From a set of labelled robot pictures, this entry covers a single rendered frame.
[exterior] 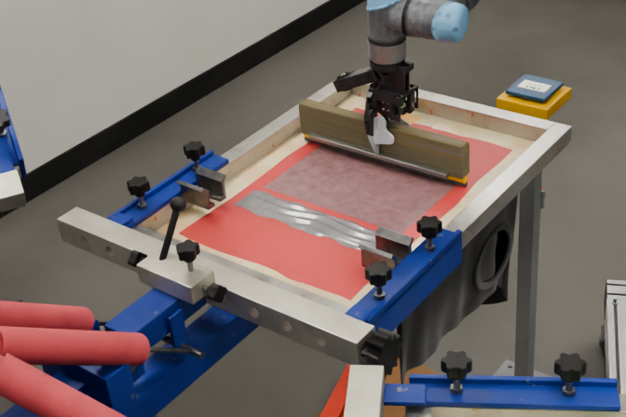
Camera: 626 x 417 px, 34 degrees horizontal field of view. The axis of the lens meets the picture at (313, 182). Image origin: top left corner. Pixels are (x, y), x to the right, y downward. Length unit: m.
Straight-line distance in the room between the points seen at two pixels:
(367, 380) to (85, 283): 2.22
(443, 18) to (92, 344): 0.89
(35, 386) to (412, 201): 0.96
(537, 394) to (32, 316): 0.75
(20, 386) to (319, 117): 1.08
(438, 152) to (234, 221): 0.43
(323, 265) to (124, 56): 2.59
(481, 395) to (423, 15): 0.75
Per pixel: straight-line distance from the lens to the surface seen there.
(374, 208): 2.04
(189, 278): 1.69
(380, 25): 2.00
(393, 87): 2.06
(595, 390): 1.57
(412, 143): 2.10
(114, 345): 1.55
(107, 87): 4.33
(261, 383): 3.09
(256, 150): 2.23
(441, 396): 1.55
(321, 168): 2.19
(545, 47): 5.05
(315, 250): 1.93
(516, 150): 2.23
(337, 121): 2.20
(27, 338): 1.44
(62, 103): 4.19
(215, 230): 2.03
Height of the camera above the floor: 2.06
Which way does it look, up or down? 31 degrees down
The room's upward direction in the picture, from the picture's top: 5 degrees counter-clockwise
